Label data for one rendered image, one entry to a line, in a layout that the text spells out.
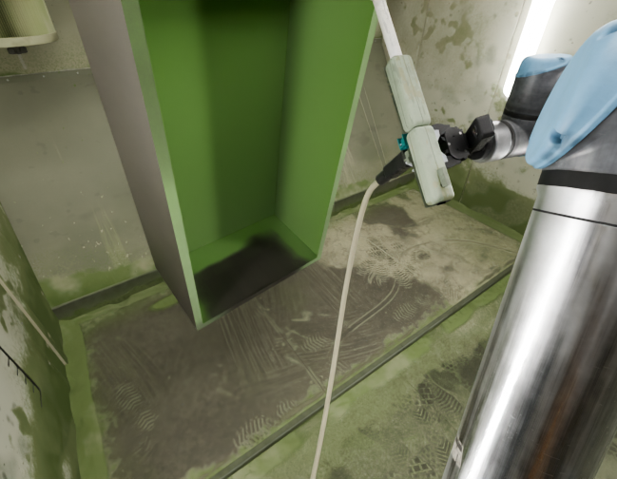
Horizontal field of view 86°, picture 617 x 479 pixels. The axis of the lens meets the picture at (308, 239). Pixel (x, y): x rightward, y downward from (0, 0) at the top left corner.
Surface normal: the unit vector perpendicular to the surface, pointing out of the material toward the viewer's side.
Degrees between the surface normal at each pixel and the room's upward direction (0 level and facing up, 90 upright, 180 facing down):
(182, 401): 0
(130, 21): 101
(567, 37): 90
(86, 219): 57
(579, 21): 90
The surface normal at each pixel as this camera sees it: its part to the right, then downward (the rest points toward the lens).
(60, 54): 0.58, 0.50
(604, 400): 0.01, 0.23
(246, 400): 0.00, -0.79
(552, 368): -0.69, 0.04
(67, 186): 0.48, -0.01
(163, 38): 0.64, 0.61
